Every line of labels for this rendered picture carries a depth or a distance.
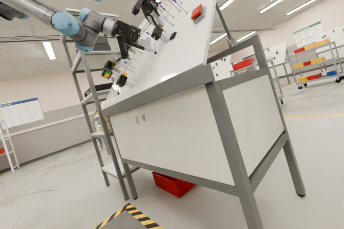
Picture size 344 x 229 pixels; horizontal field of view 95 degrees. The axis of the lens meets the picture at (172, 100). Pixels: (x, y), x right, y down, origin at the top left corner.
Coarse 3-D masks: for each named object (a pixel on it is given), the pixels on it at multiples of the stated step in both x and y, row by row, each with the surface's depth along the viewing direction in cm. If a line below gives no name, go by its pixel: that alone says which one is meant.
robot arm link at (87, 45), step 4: (88, 28) 71; (92, 28) 72; (88, 32) 69; (92, 32) 72; (96, 32) 74; (88, 36) 69; (92, 36) 72; (96, 36) 75; (84, 40) 68; (88, 40) 70; (92, 40) 73; (76, 44) 71; (80, 44) 71; (84, 44) 71; (88, 44) 72; (92, 44) 74; (76, 48) 74; (80, 48) 71; (84, 48) 72; (88, 48) 73; (92, 48) 75; (88, 52) 74
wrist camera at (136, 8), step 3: (138, 0) 77; (141, 0) 78; (135, 3) 80; (138, 3) 77; (141, 3) 78; (135, 6) 76; (138, 6) 77; (132, 9) 77; (135, 9) 76; (138, 9) 76; (132, 12) 78; (135, 12) 77; (138, 12) 78
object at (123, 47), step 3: (117, 36) 77; (120, 36) 77; (117, 39) 78; (120, 39) 77; (120, 42) 78; (123, 42) 79; (120, 45) 79; (123, 45) 79; (120, 48) 79; (123, 48) 79; (126, 48) 83; (120, 51) 80; (123, 51) 80; (126, 51) 82; (123, 54) 81; (126, 54) 82; (123, 57) 81; (126, 57) 82
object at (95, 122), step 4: (100, 104) 356; (96, 112) 384; (96, 116) 412; (92, 120) 438; (96, 120) 355; (96, 124) 396; (96, 128) 422; (100, 140) 438; (104, 140) 340; (100, 144) 437; (108, 148) 342; (108, 152) 341
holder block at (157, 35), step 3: (156, 27) 83; (159, 27) 83; (153, 30) 85; (156, 30) 82; (159, 30) 83; (162, 30) 84; (153, 33) 82; (156, 33) 82; (159, 33) 83; (153, 36) 84; (156, 36) 83; (159, 36) 83; (156, 39) 86
